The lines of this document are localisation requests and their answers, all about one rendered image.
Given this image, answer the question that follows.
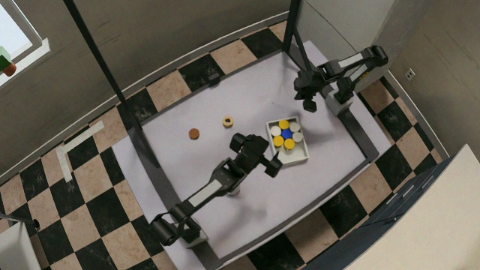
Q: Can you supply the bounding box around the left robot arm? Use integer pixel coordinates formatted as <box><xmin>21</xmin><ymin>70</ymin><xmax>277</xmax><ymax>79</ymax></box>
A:
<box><xmin>293</xmin><ymin>45</ymin><xmax>389</xmax><ymax>105</ymax></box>

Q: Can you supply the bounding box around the white cylinder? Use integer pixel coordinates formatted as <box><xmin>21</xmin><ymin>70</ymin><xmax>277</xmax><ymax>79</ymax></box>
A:
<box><xmin>289</xmin><ymin>123</ymin><xmax>300</xmax><ymax>135</ymax></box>
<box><xmin>271</xmin><ymin>126</ymin><xmax>281</xmax><ymax>139</ymax></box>

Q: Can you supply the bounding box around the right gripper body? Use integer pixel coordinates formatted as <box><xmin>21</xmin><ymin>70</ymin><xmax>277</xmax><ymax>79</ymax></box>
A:
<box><xmin>229</xmin><ymin>133</ymin><xmax>283</xmax><ymax>178</ymax></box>

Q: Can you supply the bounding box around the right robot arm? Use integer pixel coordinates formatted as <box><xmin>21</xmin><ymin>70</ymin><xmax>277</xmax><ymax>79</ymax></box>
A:
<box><xmin>148</xmin><ymin>134</ymin><xmax>269</xmax><ymax>247</ymax></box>

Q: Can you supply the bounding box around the grey short cylinder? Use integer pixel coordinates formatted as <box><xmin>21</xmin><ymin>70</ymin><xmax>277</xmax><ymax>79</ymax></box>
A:
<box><xmin>226</xmin><ymin>185</ymin><xmax>241</xmax><ymax>196</ymax></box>

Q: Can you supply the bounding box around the brown flat disc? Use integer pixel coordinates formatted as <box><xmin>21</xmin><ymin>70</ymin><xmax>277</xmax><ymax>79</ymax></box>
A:
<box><xmin>189</xmin><ymin>128</ymin><xmax>200</xmax><ymax>140</ymax></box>

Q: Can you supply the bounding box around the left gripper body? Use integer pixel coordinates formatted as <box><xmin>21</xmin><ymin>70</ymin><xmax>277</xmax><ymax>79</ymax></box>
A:
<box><xmin>298</xmin><ymin>70</ymin><xmax>323</xmax><ymax>113</ymax></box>

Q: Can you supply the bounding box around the blue jar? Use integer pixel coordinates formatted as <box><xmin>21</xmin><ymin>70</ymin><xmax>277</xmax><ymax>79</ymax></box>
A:
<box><xmin>281</xmin><ymin>129</ymin><xmax>292</xmax><ymax>142</ymax></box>

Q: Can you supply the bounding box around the tan roll of tape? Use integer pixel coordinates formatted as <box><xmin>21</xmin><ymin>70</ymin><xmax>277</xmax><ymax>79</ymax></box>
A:
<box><xmin>223</xmin><ymin>116</ymin><xmax>233</xmax><ymax>128</ymax></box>

